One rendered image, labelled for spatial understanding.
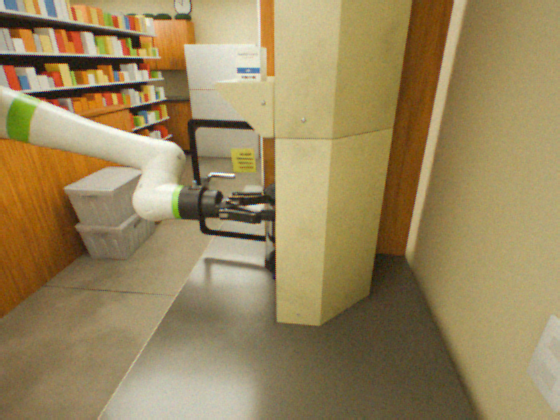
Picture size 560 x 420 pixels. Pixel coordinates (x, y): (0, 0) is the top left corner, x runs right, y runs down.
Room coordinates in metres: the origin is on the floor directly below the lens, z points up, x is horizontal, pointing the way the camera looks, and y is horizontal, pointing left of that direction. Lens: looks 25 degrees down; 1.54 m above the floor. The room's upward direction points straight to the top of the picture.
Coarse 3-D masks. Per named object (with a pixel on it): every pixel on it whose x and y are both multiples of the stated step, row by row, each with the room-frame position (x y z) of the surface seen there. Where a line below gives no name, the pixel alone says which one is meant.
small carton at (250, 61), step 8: (240, 48) 0.70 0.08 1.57; (248, 48) 0.70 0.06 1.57; (256, 48) 0.69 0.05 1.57; (264, 48) 0.72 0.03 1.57; (240, 56) 0.70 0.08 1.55; (248, 56) 0.70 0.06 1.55; (256, 56) 0.69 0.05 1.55; (264, 56) 0.72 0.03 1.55; (240, 64) 0.70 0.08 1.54; (248, 64) 0.70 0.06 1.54; (256, 64) 0.69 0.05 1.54; (264, 64) 0.72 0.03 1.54; (240, 72) 0.70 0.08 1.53; (248, 72) 0.70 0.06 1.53; (256, 72) 0.69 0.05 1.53; (264, 72) 0.72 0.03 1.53; (240, 80) 0.70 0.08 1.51; (248, 80) 0.70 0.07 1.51; (256, 80) 0.69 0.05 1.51; (264, 80) 0.72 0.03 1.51
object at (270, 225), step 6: (264, 192) 0.76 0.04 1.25; (270, 198) 0.73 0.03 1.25; (270, 204) 0.74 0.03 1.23; (270, 222) 0.74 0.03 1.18; (270, 228) 0.74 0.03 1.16; (270, 234) 0.74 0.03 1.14; (270, 240) 0.74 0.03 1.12; (270, 246) 0.74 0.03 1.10; (270, 252) 0.74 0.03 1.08; (270, 258) 0.74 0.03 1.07
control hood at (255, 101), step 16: (272, 80) 0.74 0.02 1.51; (224, 96) 0.65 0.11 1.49; (240, 96) 0.64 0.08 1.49; (256, 96) 0.64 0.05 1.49; (272, 96) 0.64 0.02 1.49; (240, 112) 0.64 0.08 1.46; (256, 112) 0.64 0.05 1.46; (272, 112) 0.64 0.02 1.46; (256, 128) 0.64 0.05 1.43; (272, 128) 0.64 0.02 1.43
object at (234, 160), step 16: (208, 128) 1.00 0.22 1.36; (208, 144) 1.00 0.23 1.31; (224, 144) 0.99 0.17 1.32; (240, 144) 0.98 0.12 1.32; (256, 144) 0.96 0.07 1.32; (272, 144) 0.95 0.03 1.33; (208, 160) 1.00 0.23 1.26; (224, 160) 0.99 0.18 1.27; (240, 160) 0.98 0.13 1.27; (256, 160) 0.96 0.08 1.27; (272, 160) 0.95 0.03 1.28; (208, 176) 1.00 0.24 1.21; (224, 176) 0.99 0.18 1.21; (240, 176) 0.98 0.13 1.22; (256, 176) 0.96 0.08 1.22; (272, 176) 0.95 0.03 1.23; (224, 192) 0.99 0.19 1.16; (256, 208) 0.96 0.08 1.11; (208, 224) 1.01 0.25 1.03; (224, 224) 0.99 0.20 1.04; (240, 224) 0.98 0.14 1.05; (256, 224) 0.96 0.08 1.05
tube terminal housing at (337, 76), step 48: (288, 0) 0.63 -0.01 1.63; (336, 0) 0.62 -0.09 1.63; (384, 0) 0.69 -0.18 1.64; (288, 48) 0.63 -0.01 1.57; (336, 48) 0.62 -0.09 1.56; (384, 48) 0.70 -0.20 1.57; (288, 96) 0.63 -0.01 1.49; (336, 96) 0.62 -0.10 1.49; (384, 96) 0.71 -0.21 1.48; (288, 144) 0.63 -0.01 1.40; (336, 144) 0.63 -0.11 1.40; (384, 144) 0.73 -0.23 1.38; (288, 192) 0.63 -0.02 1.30; (336, 192) 0.64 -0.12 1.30; (288, 240) 0.63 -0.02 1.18; (336, 240) 0.65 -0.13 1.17; (288, 288) 0.63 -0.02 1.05; (336, 288) 0.65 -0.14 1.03
